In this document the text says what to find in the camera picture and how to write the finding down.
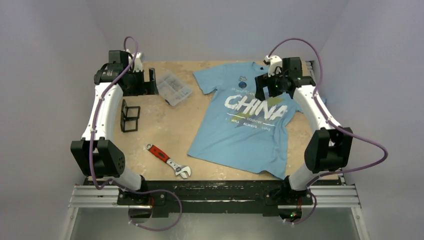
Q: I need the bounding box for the light blue printed t-shirt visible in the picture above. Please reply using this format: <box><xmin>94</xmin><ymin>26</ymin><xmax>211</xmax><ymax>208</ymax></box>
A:
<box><xmin>187</xmin><ymin>61</ymin><xmax>305</xmax><ymax>179</ymax></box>

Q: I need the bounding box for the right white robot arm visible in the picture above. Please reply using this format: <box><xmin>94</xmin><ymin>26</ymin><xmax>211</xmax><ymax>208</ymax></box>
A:
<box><xmin>255</xmin><ymin>55</ymin><xmax>353</xmax><ymax>204</ymax></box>

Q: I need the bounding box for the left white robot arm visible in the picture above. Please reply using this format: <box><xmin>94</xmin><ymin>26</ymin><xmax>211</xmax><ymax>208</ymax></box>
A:
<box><xmin>70</xmin><ymin>49</ymin><xmax>159</xmax><ymax>205</ymax></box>

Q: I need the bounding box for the clear plastic parts box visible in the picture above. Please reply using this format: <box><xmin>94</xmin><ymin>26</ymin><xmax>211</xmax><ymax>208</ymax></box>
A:
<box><xmin>156</xmin><ymin>70</ymin><xmax>193</xmax><ymax>107</ymax></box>

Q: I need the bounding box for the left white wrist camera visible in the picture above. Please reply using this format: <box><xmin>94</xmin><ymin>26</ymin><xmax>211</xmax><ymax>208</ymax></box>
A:
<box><xmin>125</xmin><ymin>49</ymin><xmax>144</xmax><ymax>73</ymax></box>

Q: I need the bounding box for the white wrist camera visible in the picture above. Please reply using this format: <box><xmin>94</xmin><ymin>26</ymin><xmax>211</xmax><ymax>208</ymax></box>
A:
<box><xmin>125</xmin><ymin>49</ymin><xmax>144</xmax><ymax>73</ymax></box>
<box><xmin>263</xmin><ymin>55</ymin><xmax>283</xmax><ymax>77</ymax></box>

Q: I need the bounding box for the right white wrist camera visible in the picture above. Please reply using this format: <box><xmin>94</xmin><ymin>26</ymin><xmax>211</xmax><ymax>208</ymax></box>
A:
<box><xmin>263</xmin><ymin>55</ymin><xmax>283</xmax><ymax>77</ymax></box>

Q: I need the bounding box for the black frame stand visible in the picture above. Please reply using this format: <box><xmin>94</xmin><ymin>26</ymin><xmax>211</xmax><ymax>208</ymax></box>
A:
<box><xmin>120</xmin><ymin>99</ymin><xmax>141</xmax><ymax>133</ymax></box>

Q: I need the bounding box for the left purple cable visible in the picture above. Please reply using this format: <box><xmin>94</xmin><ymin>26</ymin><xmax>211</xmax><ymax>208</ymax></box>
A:
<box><xmin>88</xmin><ymin>36</ymin><xmax>183</xmax><ymax>233</ymax></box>

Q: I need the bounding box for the purple cable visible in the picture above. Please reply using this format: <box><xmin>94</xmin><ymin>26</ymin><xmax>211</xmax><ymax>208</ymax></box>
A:
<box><xmin>88</xmin><ymin>36</ymin><xmax>183</xmax><ymax>233</ymax></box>
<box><xmin>267</xmin><ymin>37</ymin><xmax>389</xmax><ymax>225</ymax></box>

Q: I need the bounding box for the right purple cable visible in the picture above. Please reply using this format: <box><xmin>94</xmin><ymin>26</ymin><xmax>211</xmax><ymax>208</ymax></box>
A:
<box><xmin>267</xmin><ymin>37</ymin><xmax>389</xmax><ymax>225</ymax></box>

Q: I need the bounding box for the red handled adjustable wrench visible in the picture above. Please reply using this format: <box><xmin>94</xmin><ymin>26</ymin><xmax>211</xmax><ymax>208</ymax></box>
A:
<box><xmin>145</xmin><ymin>143</ymin><xmax>192</xmax><ymax>179</ymax></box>

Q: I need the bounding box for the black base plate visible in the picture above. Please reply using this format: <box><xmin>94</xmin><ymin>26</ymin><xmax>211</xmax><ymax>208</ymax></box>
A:
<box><xmin>83</xmin><ymin>177</ymin><xmax>342</xmax><ymax>220</ymax></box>

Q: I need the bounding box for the aluminium rail frame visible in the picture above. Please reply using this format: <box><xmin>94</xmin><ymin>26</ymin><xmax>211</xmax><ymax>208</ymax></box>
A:
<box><xmin>59</xmin><ymin>60</ymin><xmax>371</xmax><ymax>240</ymax></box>

